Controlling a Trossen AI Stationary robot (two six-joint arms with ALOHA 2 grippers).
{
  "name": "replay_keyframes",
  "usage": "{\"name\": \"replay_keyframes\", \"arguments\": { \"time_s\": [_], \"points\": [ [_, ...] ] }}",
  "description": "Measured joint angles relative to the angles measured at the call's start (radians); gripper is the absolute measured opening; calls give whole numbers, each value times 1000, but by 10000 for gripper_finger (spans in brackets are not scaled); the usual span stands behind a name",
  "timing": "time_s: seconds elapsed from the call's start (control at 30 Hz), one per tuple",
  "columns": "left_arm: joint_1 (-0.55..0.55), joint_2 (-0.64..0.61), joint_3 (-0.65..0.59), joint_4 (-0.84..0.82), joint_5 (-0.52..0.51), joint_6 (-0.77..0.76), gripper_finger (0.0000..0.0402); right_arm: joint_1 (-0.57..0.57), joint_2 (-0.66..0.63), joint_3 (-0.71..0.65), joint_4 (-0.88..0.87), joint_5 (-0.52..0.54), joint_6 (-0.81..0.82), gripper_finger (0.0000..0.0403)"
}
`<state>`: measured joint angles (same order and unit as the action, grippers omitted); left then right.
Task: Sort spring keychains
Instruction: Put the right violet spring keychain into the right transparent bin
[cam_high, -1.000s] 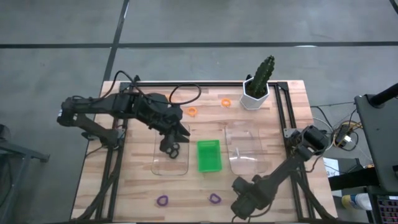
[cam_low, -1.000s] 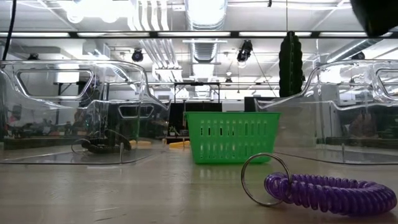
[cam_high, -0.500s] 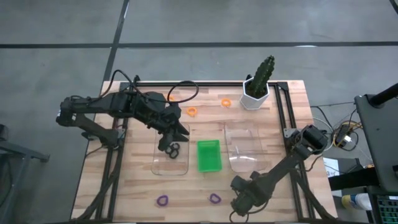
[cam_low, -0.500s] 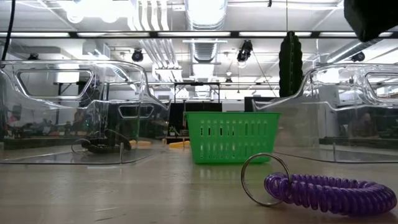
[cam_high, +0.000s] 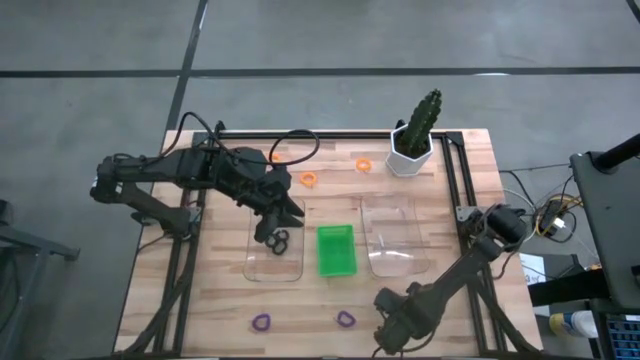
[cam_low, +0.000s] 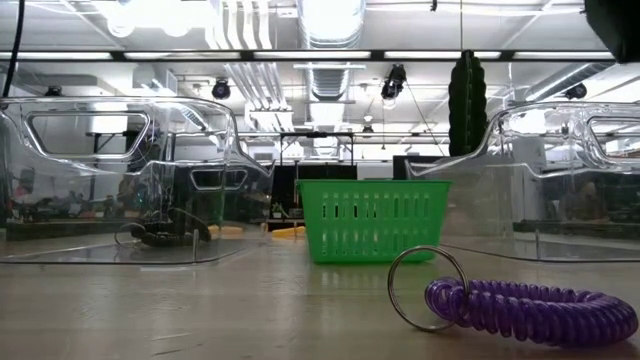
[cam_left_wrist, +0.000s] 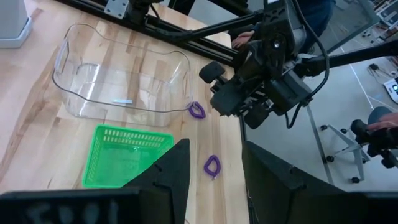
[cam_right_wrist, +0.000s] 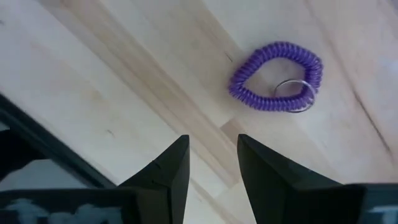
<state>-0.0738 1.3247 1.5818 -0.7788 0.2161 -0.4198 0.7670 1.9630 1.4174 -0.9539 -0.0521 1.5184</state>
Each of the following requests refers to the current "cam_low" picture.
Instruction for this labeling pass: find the dark green cactus figure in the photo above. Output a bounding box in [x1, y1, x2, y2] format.
[447, 49, 490, 158]

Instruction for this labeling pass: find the black spring keychain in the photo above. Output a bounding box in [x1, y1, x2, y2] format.
[113, 207, 213, 249]

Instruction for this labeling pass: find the yellow spring keychain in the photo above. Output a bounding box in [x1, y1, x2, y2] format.
[207, 224, 307, 240]

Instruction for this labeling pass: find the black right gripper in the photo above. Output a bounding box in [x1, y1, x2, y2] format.
[583, 0, 640, 64]

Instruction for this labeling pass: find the black computer monitor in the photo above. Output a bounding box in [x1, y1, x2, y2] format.
[392, 154, 447, 182]
[274, 163, 359, 212]

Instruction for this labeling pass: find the silver ventilation duct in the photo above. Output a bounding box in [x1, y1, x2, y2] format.
[296, 0, 367, 102]

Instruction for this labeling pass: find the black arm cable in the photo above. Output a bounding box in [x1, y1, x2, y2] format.
[1, 0, 27, 99]

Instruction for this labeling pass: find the clear plastic bin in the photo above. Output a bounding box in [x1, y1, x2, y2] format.
[0, 96, 277, 266]
[404, 101, 640, 265]

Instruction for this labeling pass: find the person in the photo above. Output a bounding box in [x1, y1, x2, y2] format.
[563, 180, 607, 222]

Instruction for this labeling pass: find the black overhead frame bar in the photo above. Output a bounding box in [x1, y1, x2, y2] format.
[0, 48, 617, 63]

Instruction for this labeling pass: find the purple spring keychain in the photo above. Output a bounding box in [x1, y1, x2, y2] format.
[386, 244, 640, 348]

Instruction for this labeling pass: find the green plastic slotted basket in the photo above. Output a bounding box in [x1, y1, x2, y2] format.
[295, 179, 453, 265]

